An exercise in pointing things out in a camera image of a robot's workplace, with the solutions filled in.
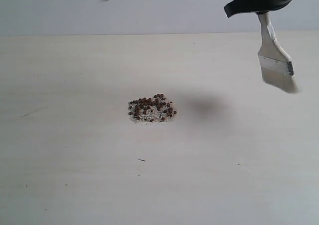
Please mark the pile of rice and pellets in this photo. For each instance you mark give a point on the pile of rice and pellets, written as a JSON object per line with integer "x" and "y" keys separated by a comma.
{"x": 157, "y": 108}

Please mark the wooden paint brush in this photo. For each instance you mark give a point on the wooden paint brush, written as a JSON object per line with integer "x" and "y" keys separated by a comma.
{"x": 276, "y": 65}

